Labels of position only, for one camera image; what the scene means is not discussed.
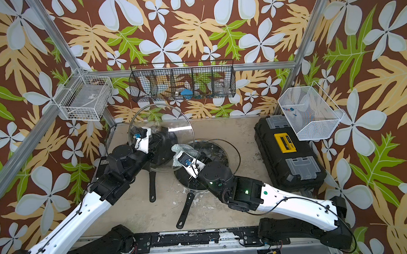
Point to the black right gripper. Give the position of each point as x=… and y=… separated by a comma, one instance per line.
x=209, y=160

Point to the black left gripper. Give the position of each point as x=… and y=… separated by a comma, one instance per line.
x=162, y=143

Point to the black back frying pan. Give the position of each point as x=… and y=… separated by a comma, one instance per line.
x=155, y=161

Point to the black frying pan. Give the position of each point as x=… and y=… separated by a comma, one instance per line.
x=155, y=161
x=188, y=203

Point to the light green fluffy cloth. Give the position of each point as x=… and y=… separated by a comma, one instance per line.
x=179, y=148

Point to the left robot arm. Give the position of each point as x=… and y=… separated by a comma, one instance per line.
x=125, y=163

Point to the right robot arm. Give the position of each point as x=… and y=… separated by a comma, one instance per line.
x=283, y=214

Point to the black front frying pan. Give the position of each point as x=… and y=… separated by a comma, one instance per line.
x=188, y=203

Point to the blue object in basket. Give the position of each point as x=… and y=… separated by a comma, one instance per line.
x=187, y=94

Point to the black power adapter brick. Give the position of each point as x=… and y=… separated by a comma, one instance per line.
x=101, y=164

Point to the black yellow tool case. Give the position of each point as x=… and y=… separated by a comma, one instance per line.
x=291, y=164

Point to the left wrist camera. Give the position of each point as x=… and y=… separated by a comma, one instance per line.
x=142, y=139

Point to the black wire basket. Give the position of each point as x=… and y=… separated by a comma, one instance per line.
x=207, y=79

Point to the white wire basket left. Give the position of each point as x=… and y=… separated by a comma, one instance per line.
x=84, y=96

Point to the white wire basket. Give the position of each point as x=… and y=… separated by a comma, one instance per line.
x=84, y=96
x=311, y=112

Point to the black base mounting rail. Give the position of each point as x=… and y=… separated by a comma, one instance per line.
x=248, y=236

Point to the white wire basket right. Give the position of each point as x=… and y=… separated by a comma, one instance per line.
x=311, y=112

